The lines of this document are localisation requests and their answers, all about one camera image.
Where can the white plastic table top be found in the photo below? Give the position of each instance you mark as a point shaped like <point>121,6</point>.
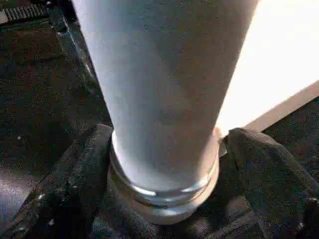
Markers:
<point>274,62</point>

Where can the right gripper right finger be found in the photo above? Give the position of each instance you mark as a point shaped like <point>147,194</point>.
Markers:
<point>269,189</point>

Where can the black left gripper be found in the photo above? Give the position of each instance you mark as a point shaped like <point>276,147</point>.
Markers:
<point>27,12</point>

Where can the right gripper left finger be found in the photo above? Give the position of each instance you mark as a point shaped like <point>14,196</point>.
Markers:
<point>67,189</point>

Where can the black work mat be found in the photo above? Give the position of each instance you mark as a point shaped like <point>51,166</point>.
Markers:
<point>37,99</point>

